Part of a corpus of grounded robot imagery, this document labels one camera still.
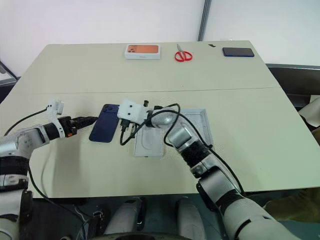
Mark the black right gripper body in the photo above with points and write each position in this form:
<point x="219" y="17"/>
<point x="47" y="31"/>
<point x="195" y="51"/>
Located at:
<point x="127" y="126"/>

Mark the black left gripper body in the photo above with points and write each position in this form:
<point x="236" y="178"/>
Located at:
<point x="68" y="125"/>

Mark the dark blue smartphone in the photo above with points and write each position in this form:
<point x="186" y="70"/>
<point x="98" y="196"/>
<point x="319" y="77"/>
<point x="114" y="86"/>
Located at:
<point x="105" y="125"/>

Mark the white iPhone box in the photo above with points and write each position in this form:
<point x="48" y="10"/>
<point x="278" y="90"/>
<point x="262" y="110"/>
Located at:
<point x="197" y="120"/>

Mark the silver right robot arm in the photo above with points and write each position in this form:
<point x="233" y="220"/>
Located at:
<point x="215" y="175"/>

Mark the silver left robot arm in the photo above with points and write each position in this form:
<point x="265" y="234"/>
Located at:
<point x="25" y="140"/>

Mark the white phone box base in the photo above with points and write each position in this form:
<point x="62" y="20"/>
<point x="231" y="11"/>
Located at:
<point x="150" y="145"/>

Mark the white box with orange phone print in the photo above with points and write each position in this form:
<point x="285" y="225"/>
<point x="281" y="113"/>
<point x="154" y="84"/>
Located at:
<point x="142" y="51"/>

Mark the dark blue flat phone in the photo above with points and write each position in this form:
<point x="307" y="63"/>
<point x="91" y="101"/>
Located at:
<point x="238" y="52"/>

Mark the grey rounded robot leg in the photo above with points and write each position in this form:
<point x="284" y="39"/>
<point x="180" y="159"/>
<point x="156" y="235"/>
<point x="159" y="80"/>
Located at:
<point x="188" y="217"/>
<point x="125" y="215"/>

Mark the small black scrap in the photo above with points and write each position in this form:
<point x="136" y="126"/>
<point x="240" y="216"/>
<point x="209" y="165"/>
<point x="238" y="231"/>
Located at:
<point x="211" y="45"/>

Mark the dark grey bench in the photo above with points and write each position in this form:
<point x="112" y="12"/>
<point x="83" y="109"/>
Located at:
<point x="295" y="77"/>

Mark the white rounded plastic object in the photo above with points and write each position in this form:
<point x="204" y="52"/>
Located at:
<point x="311" y="110"/>

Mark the olive yellow fabric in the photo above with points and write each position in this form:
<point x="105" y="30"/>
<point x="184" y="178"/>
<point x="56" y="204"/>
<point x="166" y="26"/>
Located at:
<point x="295" y="205"/>

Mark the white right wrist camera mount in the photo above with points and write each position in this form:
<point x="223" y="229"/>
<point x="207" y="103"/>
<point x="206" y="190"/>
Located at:
<point x="130" y="110"/>

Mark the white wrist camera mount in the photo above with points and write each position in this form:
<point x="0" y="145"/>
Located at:
<point x="55" y="104"/>
<point x="130" y="110"/>

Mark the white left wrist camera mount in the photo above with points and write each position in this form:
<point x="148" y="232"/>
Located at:
<point x="55" y="104"/>

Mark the grey metal frame shelf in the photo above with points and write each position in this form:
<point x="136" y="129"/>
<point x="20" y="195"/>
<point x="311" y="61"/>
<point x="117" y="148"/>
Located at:
<point x="6" y="75"/>

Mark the grey metal post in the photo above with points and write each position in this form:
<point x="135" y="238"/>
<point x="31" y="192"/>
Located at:
<point x="205" y="17"/>

